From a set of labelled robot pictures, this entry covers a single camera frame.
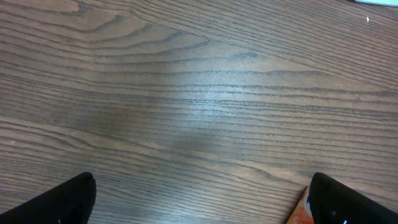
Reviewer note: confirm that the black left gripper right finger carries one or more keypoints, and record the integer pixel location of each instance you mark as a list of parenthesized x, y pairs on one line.
[(331, 202)]

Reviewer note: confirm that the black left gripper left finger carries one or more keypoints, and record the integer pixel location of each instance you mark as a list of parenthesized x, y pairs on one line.
[(68, 203)]

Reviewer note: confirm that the small orange box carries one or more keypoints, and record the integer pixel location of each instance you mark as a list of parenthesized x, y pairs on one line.
[(302, 213)]

